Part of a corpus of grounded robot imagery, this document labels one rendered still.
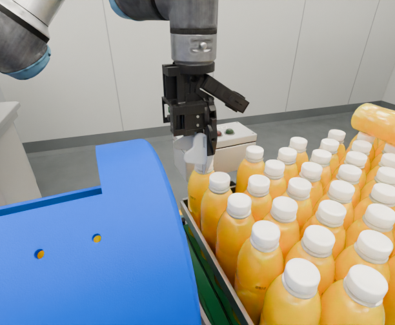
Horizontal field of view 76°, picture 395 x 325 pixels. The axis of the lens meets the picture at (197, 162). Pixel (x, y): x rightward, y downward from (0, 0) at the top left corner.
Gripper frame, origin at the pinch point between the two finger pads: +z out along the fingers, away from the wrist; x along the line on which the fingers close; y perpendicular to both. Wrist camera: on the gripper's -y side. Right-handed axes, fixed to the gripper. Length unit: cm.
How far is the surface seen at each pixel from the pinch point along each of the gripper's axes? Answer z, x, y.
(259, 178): -0.7, 10.2, -6.9
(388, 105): 97, -211, -417
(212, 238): 12.0, 9.8, 2.0
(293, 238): 4.1, 21.1, -6.8
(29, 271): -10.0, 25.9, 25.5
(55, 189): 111, -179, 68
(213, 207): 4.3, 9.5, 1.8
